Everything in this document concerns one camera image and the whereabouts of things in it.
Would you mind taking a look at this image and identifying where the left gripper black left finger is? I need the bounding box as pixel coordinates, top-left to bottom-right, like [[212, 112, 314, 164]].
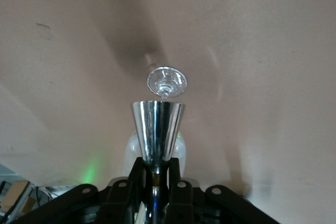
[[10, 157, 146, 224]]

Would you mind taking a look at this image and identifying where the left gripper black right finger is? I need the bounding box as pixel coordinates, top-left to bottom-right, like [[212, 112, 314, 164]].
[[167, 157, 279, 224]]

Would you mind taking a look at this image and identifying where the shiny steel double jigger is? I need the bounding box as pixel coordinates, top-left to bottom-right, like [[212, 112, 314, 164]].
[[130, 100, 186, 224]]

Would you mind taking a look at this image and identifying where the clear stemmed wine glass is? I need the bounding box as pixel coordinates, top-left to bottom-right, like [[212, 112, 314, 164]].
[[146, 66, 188, 102]]

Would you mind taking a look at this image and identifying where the brown cardboard box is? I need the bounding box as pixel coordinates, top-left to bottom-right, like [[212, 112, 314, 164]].
[[1, 180, 31, 213]]

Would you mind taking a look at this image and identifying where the brown table mat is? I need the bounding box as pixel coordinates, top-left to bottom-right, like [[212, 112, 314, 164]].
[[0, 0, 336, 224]]

